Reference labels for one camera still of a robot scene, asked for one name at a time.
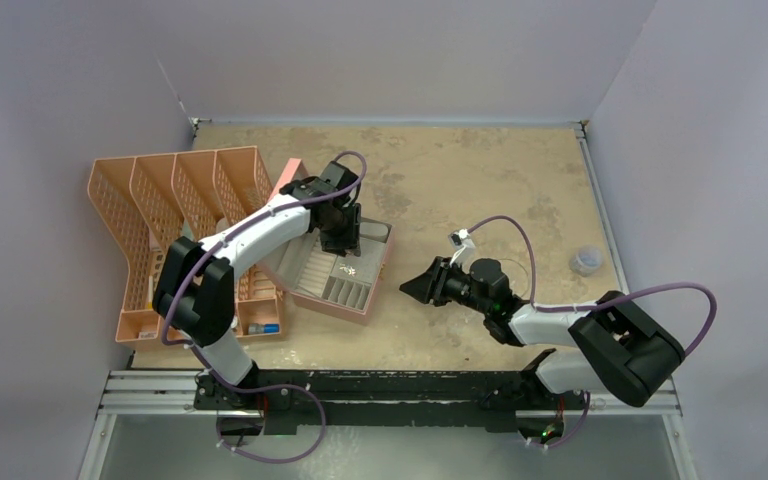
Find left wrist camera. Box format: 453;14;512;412
318;161;359;194

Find silver bangle bracelet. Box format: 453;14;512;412
503;258;532;303

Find purple cable loop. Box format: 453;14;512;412
216;381;328;465

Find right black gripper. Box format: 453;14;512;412
399;257;490;315

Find pink jewelry box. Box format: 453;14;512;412
248;159;393;323

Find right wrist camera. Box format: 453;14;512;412
448;229;475;252

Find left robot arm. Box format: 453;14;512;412
152;177;362;409

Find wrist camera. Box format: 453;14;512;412
318;161;359;194
448;229;475;252

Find small clear plastic cup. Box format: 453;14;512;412
569;245;604;277

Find grey oval bracelet pillow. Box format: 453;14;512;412
360;222;390;243

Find orange plastic organizer rack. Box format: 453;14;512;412
87;146;273;352

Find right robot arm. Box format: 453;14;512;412
399;257;686;407

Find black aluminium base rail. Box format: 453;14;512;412
99;369;680;441

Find blue capped marker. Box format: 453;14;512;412
247;323;280;335

